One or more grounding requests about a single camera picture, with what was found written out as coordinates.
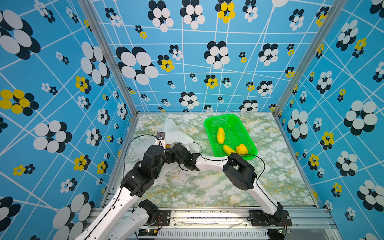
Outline green plastic basket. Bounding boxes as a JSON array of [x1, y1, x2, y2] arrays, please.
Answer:
[[204, 114, 258, 161]]

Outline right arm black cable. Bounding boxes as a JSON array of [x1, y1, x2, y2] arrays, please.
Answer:
[[191, 141, 279, 214]]

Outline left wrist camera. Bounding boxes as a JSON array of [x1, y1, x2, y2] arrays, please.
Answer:
[[155, 132, 166, 149]]

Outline white plastic bag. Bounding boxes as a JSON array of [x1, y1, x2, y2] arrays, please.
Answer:
[[131, 118, 195, 181]]

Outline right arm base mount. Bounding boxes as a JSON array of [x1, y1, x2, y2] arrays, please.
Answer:
[[246, 210, 293, 227]]

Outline right aluminium frame post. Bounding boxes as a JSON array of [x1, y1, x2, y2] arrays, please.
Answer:
[[273, 0, 348, 119]]

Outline long yellow toy mango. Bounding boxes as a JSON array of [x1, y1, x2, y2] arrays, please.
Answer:
[[217, 127, 225, 145]]

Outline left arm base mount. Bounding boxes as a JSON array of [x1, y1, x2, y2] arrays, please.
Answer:
[[145, 209, 171, 227]]

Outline wrinkled yellow toy fruit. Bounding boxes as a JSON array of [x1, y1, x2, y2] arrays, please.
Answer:
[[236, 144, 249, 155]]

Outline left aluminium frame post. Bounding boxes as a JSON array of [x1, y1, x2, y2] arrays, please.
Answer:
[[79, 0, 138, 118]]

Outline aluminium frame post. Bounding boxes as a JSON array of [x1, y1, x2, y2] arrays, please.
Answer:
[[273, 0, 348, 119], [79, 0, 138, 118]]

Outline front aluminium rail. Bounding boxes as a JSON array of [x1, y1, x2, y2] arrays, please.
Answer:
[[105, 206, 342, 240]]

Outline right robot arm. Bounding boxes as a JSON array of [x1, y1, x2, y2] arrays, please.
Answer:
[[166, 143, 284, 226]]

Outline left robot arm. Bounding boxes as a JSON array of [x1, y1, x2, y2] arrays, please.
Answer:
[[76, 145, 175, 240]]

